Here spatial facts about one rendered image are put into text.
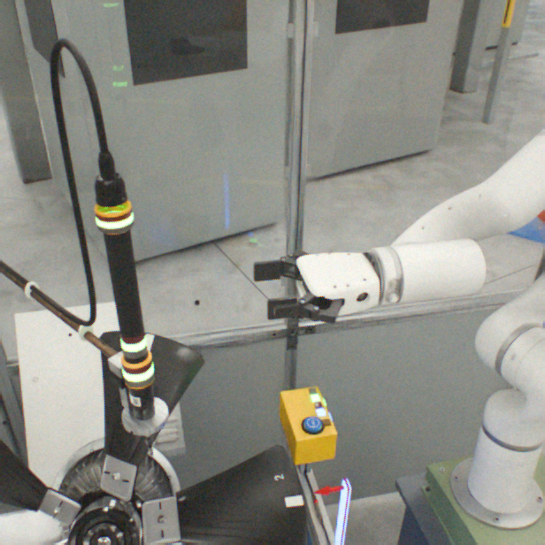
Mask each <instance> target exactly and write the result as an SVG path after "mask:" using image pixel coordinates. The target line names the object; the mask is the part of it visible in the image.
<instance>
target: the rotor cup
mask: <svg viewBox="0 0 545 545"><path fill-rule="evenodd" d="M111 500H113V501H115V504H114V506H113V505H110V504H111ZM78 502H80V503H83V504H82V506H81V508H80V510H79V512H78V514H77V515H76V517H75V519H74V520H75V521H74V520H73V522H74V523H72V524H71V525H69V534H68V538H67V545H97V543H98V541H99V539H100V538H102V537H107V538H109V539H110V541H111V545H143V543H144V539H143V523H142V504H143V503H145V502H146V501H145V499H144V498H143V496H142V495H141V494H140V492H139V491H137V490H136V489H134V495H133V500H132V502H131V503H130V502H126V501H124V500H122V499H120V498H118V497H117V496H115V495H112V494H109V493H107V492H105V491H103V490H102V489H101V484H98V485H96V486H94V487H92V488H90V489H89V490H88V491H86V492H85V493H84V494H83V495H82V496H81V498H80V499H79V500H78ZM72 525H73V526H72ZM71 526H72V528H71ZM141 529H142V538H141Z"/></svg>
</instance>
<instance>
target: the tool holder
mask: <svg viewBox="0 0 545 545"><path fill-rule="evenodd" d="M122 355H123V350H122V351H121V352H120V353H118V354H117V355H115V356H113V357H111V358H109V359H108V361H109V366H110V370H111V373H110V378H111V381H112V382H113V383H115V384H116V385H117V386H118V387H119V392H120V397H121V402H122V405H123V406H124V407H125V409H124V410H123V412H122V422H123V423H120V424H121V425H122V426H124V427H125V429H126V430H127V431H128V432H129V433H131V434H135V435H149V434H153V433H156V432H157V431H159V430H160V429H162V428H163V427H164V426H165V424H166V423H167V420H168V409H167V406H166V404H165V403H164V402H163V401H162V400H160V399H158V398H156V397H155V402H154V404H155V410H156V413H155V415H154V417H153V418H151V419H149V420H145V421H141V420H138V419H137V418H136V417H135V416H134V408H133V406H132V404H131V400H130V394H129V388H128V386H127V385H126V383H125V381H124V375H123V370H122V365H121V363H120V362H119V361H118V360H117V359H118V358H119V357H121V356H122Z"/></svg>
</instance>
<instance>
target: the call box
mask: <svg viewBox="0 0 545 545"><path fill-rule="evenodd" d="M311 388H316V390H317V394H315V395H319V401H317V402H321V403H322V406H323V408H320V409H324V411H325V413H326V415H325V416H319V415H318V413H317V410H319V409H316V408H315V406H314V403H315V402H313V401H312V399H311V396H312V395H310V392H309V388H300V389H295V390H289V391H283V392H280V421H281V424H282V426H283V429H284V433H285V435H286V438H287V441H288V446H289V448H290V452H291V455H292V457H293V460H294V463H295V464H296V465H298V464H307V463H312V462H317V461H322V460H327V459H332V458H334V454H335V446H336V437H337V433H336V430H335V428H334V424H333V422H332V420H331V418H330V415H329V413H328V410H327V408H326V405H325V403H324V400H323V398H322V395H321V394H320V391H319V388H318V387H311ZM309 417H315V418H316V417H318V419H320V421H321V429H320V430H319V431H317V432H314V433H313V432H309V431H307V430H306V429H305V427H304V421H305V419H306V418H309ZM327 418H329V419H330V421H331V424H332V425H331V426H324V424H323V422H322V419H327Z"/></svg>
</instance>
